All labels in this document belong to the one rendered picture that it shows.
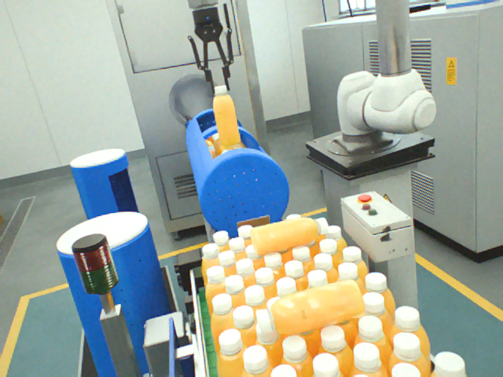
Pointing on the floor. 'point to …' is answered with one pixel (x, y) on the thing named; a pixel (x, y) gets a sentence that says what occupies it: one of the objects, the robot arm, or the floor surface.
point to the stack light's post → (119, 343)
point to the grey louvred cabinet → (465, 60)
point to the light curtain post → (252, 73)
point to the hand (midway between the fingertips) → (218, 80)
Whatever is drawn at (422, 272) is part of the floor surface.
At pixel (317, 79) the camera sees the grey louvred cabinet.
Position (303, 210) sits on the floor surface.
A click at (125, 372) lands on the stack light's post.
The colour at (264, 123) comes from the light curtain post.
